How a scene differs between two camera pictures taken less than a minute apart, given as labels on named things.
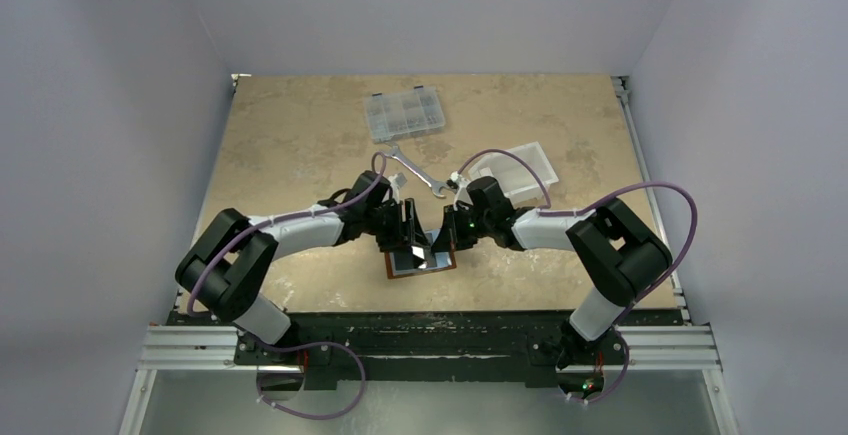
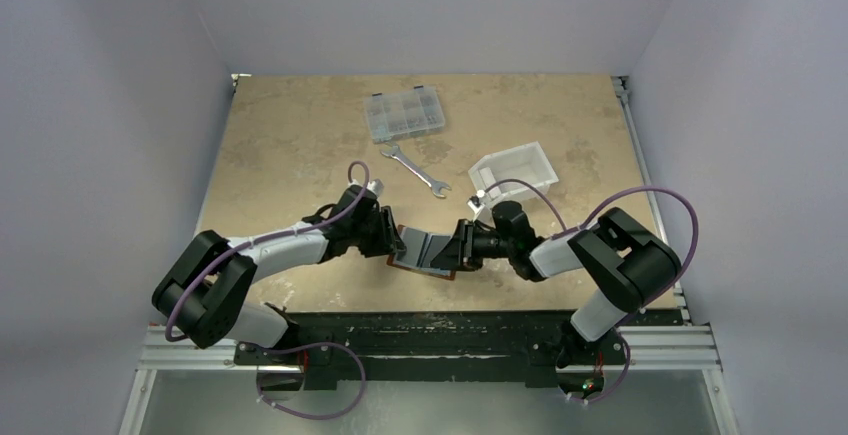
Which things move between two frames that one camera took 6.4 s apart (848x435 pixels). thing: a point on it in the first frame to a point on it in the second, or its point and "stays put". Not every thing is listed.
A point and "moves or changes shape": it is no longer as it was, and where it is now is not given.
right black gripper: x=452 y=228 to x=466 y=246
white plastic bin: x=517 y=180 stays put
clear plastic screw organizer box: x=404 y=112 stays put
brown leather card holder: x=417 y=260 moves or changes shape
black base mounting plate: x=433 y=348 stays put
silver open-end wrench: x=433 y=184 stays put
